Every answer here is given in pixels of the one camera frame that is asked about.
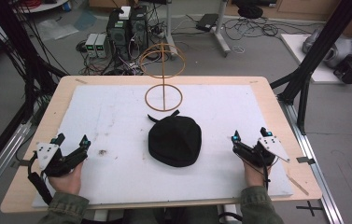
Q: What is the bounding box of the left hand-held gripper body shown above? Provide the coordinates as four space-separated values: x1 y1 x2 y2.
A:
35 141 83 178

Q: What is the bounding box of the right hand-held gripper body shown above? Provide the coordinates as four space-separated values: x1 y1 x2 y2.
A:
232 135 291 169

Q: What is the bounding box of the person's right hand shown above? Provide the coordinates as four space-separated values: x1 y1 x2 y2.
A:
243 161 272 189

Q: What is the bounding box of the person's left hand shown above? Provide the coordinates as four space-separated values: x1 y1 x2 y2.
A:
48 161 85 196

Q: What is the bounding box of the grey tape strip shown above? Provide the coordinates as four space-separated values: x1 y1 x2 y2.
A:
296 156 317 166

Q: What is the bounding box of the white foam mat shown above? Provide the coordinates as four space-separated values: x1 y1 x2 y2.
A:
31 84 295 208

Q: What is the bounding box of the thin wooden stick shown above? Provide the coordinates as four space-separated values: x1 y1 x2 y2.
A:
285 174 310 197

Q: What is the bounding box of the black hat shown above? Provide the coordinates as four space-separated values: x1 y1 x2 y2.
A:
147 109 203 168

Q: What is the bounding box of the white floor board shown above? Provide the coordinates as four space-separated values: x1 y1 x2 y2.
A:
279 33 352 85

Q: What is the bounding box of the grey power supply unit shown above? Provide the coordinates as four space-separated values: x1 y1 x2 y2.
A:
84 33 99 58
94 33 108 59

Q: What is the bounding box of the black device on board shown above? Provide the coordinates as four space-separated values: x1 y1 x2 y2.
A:
332 53 352 85

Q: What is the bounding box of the white table leg stand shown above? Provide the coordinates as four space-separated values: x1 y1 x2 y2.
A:
163 0 232 61

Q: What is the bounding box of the grey robot shell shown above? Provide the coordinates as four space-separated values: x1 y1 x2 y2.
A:
302 28 352 69

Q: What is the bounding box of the black computer tower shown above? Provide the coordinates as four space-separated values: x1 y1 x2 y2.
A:
106 8 132 61
129 5 149 59

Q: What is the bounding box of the flat black device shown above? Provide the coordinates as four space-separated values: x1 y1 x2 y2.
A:
195 13 220 33

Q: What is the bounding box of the black chair base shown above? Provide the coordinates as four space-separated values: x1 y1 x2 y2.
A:
236 5 264 20

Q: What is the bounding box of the white box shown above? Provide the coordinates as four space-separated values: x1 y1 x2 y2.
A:
119 6 132 21

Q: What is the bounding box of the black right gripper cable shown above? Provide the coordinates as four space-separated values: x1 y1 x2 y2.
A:
238 155 279 191

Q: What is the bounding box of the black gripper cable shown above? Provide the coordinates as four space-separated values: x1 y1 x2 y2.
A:
27 150 54 206
238 155 279 191

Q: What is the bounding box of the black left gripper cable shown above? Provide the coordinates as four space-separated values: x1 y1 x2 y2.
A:
27 150 54 206

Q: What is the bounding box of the copper wire ring stand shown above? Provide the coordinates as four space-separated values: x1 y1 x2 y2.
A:
138 42 187 113

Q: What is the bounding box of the black metal frame strut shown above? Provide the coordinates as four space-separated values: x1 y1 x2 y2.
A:
270 0 352 135
0 0 69 125

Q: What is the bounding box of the tangle of floor cables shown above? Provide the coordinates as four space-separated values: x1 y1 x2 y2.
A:
221 15 313 42

